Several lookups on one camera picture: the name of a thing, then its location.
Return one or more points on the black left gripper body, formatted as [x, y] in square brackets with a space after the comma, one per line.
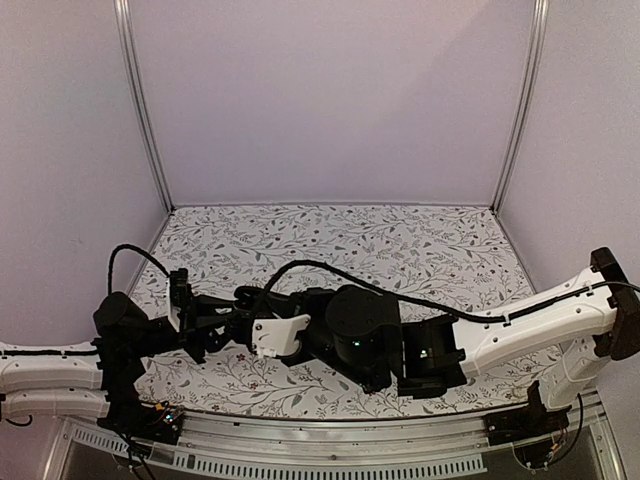
[191, 341]

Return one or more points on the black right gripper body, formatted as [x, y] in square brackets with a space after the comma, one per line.
[305, 301]

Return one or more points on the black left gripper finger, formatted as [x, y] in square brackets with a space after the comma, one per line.
[234, 331]
[213, 306]

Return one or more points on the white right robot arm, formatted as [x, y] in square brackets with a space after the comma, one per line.
[357, 330]

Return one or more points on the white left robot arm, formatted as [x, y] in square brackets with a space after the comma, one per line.
[98, 379]

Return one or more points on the floral patterned table mat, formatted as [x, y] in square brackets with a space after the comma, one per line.
[457, 256]

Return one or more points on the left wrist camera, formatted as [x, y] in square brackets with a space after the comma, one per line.
[178, 294]

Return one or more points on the front aluminium rail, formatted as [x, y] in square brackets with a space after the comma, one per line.
[215, 446]

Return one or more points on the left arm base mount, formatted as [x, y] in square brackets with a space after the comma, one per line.
[129, 416]

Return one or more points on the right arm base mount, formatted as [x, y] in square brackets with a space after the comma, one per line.
[534, 430]

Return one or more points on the left aluminium frame post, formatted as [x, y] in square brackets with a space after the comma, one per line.
[125, 29]

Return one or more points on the aluminium frame post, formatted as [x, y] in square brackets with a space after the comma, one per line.
[532, 65]
[125, 29]

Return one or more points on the right aluminium frame post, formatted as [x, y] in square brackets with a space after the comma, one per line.
[532, 65]

